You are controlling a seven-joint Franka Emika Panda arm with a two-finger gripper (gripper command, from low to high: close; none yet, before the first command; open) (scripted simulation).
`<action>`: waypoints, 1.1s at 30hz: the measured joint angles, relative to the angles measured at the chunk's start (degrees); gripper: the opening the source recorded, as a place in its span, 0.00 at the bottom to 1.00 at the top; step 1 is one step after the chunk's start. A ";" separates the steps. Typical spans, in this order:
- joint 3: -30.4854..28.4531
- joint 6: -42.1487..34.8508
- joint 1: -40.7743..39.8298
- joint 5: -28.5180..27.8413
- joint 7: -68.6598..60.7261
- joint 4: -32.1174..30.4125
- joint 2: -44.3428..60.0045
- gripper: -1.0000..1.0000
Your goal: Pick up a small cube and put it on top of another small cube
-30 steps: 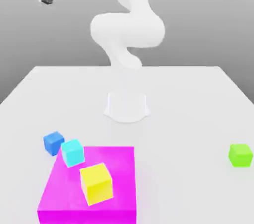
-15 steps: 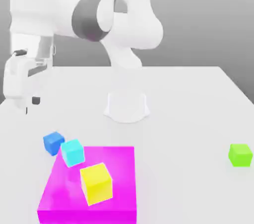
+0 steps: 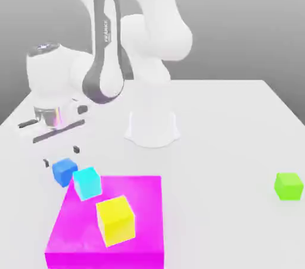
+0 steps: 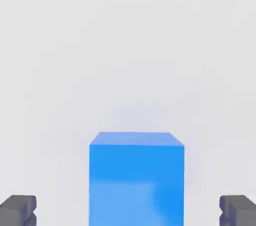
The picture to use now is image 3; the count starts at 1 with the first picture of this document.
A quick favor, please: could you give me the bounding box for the small cyan cube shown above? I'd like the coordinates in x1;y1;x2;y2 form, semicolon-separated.
71;166;102;202

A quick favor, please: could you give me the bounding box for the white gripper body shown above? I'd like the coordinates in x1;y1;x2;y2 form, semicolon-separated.
30;116;88;159

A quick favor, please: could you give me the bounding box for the small blue cube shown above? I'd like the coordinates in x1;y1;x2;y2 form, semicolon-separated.
51;157;79;188

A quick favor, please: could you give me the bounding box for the small green cube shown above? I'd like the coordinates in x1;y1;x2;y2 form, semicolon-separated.
273;171;304;201

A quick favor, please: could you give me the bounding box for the large magenta box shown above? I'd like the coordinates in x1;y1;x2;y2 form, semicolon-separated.
44;175;165;269

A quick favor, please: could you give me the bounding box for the small yellow cube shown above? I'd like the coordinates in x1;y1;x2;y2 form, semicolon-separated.
95;195;136;248

